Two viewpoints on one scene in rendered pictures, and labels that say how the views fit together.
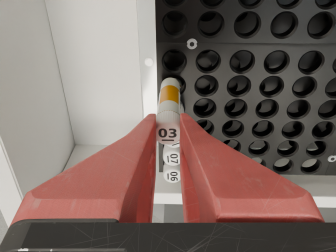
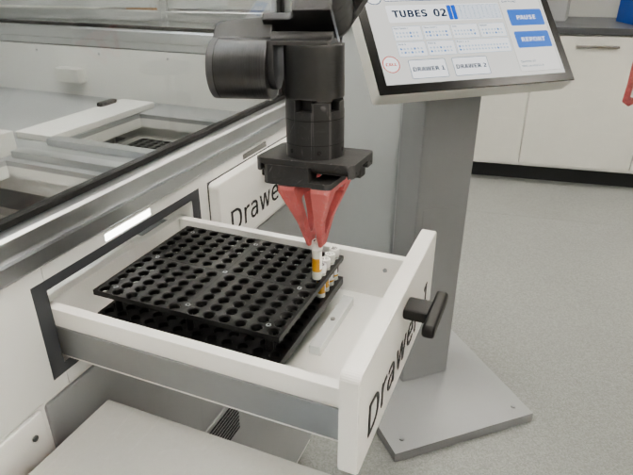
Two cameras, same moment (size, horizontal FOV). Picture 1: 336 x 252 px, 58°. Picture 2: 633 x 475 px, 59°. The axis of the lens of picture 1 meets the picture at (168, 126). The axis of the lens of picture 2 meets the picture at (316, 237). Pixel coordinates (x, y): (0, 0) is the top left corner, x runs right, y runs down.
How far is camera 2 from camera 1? 49 cm
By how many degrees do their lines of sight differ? 35
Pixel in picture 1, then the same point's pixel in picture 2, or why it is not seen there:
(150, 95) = (341, 306)
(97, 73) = not seen: hidden behind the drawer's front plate
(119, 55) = (351, 332)
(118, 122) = (372, 306)
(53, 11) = not seen: hidden behind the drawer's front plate
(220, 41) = (286, 286)
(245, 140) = (293, 257)
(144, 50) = (332, 323)
